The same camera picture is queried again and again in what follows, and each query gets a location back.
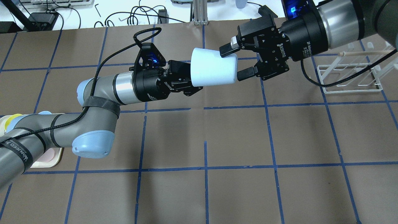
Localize aluminium frame post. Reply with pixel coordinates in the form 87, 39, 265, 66
193, 0, 209, 26

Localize white wire cup rack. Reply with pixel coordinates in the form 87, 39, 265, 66
316, 41, 397, 94

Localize light blue cup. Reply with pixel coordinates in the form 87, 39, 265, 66
190, 48, 238, 87

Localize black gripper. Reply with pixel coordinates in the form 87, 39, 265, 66
132, 60, 203, 102
219, 11, 329, 81

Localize black power adapter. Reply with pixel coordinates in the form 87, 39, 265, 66
258, 5, 278, 18

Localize cream serving tray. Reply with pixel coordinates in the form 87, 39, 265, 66
0, 114, 64, 168

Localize yellow cup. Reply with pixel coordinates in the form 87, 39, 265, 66
4, 114, 24, 133

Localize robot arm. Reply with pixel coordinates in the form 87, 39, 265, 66
219, 0, 398, 81
0, 60, 203, 189

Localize blue cup on desk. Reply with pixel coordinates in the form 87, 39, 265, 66
235, 0, 248, 9

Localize pink cup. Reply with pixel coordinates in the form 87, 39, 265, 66
36, 148, 59, 163

